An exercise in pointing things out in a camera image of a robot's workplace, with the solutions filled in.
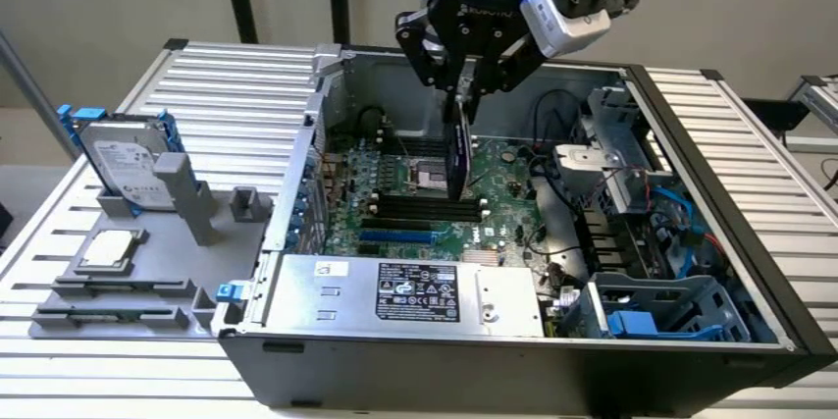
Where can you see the black open PC case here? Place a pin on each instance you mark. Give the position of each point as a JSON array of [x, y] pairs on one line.
[[499, 370]]

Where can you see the blue disk carrier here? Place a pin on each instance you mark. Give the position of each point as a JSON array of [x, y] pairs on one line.
[[172, 144]]

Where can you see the metal slat side table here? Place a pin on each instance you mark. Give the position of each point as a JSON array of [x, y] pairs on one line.
[[816, 105]]

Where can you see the blue drive cage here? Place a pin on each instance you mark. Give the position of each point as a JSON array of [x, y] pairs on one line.
[[661, 306]]

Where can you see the grey metal pole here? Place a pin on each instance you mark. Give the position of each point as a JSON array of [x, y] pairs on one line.
[[33, 90]]

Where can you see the CPU socket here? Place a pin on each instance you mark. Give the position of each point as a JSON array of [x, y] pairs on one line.
[[422, 173]]

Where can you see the blue case latch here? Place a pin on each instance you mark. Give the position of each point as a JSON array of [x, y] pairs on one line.
[[233, 292]]

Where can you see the silver hard disk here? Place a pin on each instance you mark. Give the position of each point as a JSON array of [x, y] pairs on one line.
[[128, 159]]

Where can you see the silver metal disk bay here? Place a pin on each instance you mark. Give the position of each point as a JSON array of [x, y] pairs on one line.
[[619, 154]]

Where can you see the green motherboard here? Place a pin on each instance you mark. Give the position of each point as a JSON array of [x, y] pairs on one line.
[[511, 213]]

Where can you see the blue expansion slot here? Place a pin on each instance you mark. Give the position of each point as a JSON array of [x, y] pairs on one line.
[[397, 236]]

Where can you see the silver power supply unit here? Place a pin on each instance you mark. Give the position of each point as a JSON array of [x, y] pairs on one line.
[[393, 296]]

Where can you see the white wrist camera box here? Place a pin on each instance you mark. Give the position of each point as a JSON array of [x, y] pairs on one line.
[[567, 21]]

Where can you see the green RAM stick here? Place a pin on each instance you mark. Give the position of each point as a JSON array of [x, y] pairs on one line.
[[109, 313]]

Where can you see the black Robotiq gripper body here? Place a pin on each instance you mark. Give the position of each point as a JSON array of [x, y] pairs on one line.
[[481, 12]]

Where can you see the silver CPU chip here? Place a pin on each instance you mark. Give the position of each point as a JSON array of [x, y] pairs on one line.
[[112, 248]]

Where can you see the copper chipset heatsink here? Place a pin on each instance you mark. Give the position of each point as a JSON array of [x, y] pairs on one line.
[[483, 258]]

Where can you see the black RAM slot bank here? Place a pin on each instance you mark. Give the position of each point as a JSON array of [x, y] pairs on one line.
[[420, 208]]

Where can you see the grey parts rack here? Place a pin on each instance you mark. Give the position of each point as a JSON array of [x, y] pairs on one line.
[[164, 262]]

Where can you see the black gpu card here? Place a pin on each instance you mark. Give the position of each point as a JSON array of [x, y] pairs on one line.
[[458, 159]]

